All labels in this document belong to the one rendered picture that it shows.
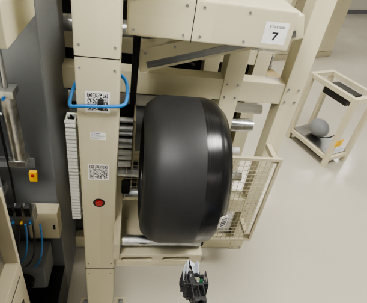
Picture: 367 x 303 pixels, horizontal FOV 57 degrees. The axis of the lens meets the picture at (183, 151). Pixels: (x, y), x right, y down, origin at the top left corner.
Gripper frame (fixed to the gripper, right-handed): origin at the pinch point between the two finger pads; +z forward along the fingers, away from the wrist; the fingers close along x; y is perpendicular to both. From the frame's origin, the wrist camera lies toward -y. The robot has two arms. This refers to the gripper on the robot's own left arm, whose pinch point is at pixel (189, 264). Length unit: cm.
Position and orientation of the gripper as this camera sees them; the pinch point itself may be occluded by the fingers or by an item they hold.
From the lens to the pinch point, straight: 129.8
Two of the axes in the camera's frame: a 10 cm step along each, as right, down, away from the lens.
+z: -1.2, -5.1, 8.5
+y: 1.2, -8.6, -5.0
